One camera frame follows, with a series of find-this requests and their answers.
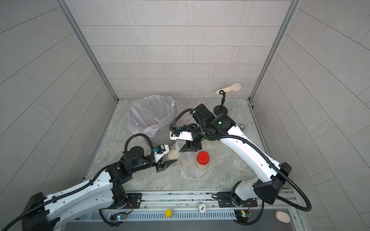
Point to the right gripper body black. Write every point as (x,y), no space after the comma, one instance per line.
(191,143)

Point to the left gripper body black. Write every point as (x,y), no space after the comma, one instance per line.
(158,165)

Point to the red lidded rice jar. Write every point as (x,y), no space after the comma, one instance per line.
(203,160)

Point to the clear rice jar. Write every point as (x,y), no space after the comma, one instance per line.
(173,154)

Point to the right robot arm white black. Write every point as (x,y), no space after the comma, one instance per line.
(271,175)

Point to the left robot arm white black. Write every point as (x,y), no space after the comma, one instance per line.
(47,213)

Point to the black stand with round base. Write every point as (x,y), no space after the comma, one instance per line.
(221,109)

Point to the clear plastic bin liner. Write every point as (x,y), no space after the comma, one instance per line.
(150,114)

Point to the yellow round button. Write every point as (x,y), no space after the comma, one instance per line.
(168,213)

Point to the left circuit board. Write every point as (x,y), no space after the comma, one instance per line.
(118,216)

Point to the circuit board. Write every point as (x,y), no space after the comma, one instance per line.
(118,216)
(243,216)

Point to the right circuit board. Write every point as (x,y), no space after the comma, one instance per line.
(243,216)

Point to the pink oval pad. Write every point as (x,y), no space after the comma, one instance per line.
(282,217)

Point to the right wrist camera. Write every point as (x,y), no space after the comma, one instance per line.
(181,135)

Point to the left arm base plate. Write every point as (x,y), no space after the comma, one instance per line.
(130,201)

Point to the beige handle on stand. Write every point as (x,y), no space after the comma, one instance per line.
(234,87)

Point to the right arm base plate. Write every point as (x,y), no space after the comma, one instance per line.
(225,201)

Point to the aluminium rail frame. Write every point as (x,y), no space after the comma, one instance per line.
(183,204)

